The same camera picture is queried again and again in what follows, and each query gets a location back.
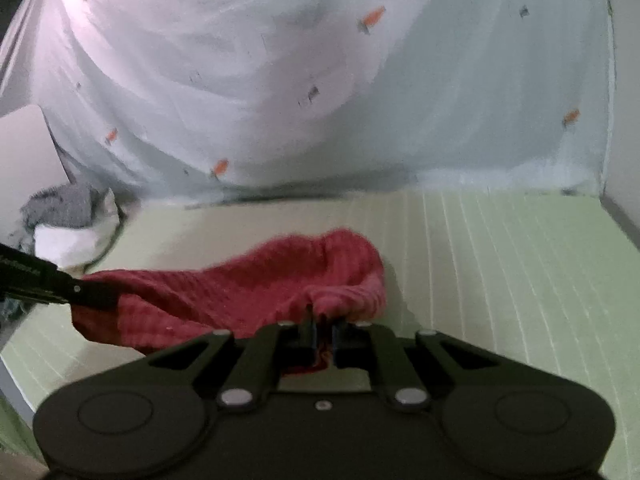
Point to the white folded garment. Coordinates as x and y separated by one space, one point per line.
71 248

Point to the light carrot print quilt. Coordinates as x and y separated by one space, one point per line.
160 98

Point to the grey checkered garment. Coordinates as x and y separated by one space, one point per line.
70 206

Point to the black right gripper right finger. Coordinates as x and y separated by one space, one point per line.
429 367

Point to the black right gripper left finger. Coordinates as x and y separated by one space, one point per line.
220 369

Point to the green grid bed sheet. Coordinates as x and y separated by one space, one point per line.
547 279

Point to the red checkered cloth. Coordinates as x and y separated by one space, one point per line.
294 278

